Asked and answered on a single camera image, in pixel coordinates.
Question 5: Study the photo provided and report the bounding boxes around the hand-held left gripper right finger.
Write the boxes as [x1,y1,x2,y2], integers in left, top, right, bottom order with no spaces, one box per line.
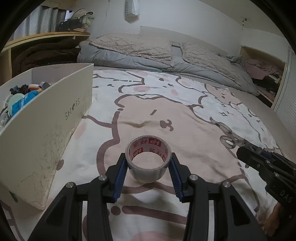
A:
[168,152,266,241]

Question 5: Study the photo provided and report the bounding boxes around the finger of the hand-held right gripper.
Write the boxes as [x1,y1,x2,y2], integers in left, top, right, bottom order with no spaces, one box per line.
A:
[236,147,267,172]
[251,143,279,161]

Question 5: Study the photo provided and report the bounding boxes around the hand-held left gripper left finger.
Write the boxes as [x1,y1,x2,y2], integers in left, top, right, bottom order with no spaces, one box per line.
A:
[28,152,129,241]

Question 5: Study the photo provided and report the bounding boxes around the clear packing tape roll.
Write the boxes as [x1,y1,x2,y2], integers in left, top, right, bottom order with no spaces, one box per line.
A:
[125,136,172,181]

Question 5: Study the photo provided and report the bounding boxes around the white cardboard shoe box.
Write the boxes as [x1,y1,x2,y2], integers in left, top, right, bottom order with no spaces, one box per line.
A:
[0,63,94,211]

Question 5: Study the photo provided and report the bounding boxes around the person's right hand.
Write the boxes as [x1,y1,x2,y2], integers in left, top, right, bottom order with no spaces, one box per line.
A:
[264,203,282,237]

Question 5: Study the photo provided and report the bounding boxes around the beige bed mattress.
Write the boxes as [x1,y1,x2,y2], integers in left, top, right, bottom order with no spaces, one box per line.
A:
[92,66,296,158]

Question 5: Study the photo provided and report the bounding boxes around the white louvered door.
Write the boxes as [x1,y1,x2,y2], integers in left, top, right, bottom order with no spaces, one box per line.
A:
[272,45,296,137]

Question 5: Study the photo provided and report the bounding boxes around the cartoon printed blanket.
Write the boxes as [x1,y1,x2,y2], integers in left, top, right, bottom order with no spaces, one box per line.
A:
[46,68,285,241]

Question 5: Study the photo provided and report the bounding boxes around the pink clothes pile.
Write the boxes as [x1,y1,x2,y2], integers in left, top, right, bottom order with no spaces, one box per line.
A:
[245,59,284,80]

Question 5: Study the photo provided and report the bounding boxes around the beige quilted pillow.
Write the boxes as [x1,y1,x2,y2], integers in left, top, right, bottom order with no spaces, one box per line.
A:
[90,33,174,67]
[180,42,234,80]

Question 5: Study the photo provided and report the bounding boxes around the grey duvet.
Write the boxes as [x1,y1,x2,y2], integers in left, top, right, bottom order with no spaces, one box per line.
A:
[77,35,259,96]

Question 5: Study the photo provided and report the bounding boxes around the blue and white packet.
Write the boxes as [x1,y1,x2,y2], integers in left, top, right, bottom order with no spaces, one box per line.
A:
[11,90,40,114]

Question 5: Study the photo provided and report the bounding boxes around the black toy figure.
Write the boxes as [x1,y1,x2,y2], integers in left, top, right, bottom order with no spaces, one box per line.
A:
[9,85,29,95]

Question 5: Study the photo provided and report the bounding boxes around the white headboard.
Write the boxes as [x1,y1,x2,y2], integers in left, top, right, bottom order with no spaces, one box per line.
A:
[140,25,242,57]

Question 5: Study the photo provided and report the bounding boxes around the brown blanket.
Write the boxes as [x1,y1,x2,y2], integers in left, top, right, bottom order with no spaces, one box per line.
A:
[11,38,81,75]

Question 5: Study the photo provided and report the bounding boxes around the wooden bedside shelf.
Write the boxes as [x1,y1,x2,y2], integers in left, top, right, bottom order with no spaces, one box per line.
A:
[0,31,91,79]

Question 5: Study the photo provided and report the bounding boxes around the green plush toy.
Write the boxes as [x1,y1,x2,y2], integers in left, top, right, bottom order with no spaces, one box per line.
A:
[83,14,95,27]

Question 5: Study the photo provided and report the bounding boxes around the white cap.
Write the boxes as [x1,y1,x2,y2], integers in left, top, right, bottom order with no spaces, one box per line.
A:
[70,9,94,19]

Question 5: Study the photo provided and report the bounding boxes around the white hanging paper bag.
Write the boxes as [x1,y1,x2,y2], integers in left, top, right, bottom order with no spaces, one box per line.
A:
[125,0,140,16]

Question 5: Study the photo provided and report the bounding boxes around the grey curtain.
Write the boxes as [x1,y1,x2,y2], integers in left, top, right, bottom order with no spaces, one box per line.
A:
[13,5,67,40]

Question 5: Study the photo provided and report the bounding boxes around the cartoon printed curtain valance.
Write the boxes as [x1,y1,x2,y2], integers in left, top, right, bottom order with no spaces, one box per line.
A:
[42,0,67,10]

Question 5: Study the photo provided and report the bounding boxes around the wooden wall niche shelf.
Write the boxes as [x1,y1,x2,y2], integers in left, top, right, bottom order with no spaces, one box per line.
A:
[239,45,288,107]

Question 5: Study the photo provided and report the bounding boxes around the white hanging cable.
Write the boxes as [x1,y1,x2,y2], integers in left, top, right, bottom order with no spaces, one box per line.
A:
[102,0,111,37]

